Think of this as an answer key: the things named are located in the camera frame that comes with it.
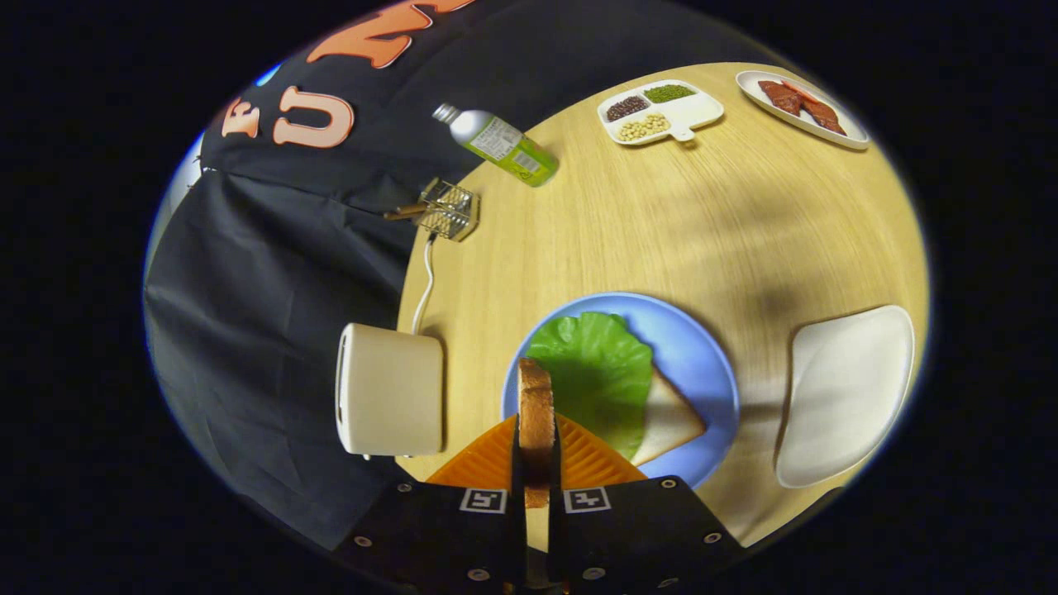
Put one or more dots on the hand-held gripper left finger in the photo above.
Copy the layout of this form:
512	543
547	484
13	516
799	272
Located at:
516	537

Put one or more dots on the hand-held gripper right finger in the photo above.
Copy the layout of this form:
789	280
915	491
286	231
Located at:
559	537

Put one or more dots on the toasted bread slice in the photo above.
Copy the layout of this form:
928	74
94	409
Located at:
536	413

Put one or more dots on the green lettuce leaf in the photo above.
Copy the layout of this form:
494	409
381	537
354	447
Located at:
595	372

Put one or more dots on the white bread slice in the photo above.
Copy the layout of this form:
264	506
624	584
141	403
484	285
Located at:
669	421

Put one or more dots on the cream toaster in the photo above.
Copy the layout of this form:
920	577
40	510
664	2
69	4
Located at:
388	388

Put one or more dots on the blue round plate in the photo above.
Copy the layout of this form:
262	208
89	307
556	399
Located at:
694	355

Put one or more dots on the white square plate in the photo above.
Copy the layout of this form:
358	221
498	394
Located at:
843	397

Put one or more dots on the silver bottle with green label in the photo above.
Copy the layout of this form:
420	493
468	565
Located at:
504	149

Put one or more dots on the pile of yellow soybeans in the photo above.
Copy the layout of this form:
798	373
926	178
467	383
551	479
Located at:
643	126

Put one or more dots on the pile of dark red beans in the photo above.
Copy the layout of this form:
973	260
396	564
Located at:
626	107

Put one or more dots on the white divided dish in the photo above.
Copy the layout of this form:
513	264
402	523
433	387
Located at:
698	111

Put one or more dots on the pile of green mung beans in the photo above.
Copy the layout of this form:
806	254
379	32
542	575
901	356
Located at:
668	92

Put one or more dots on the white oval plate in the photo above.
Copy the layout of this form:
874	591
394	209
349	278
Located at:
826	136

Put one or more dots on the red-brown meat slices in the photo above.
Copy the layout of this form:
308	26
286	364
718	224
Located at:
802	103

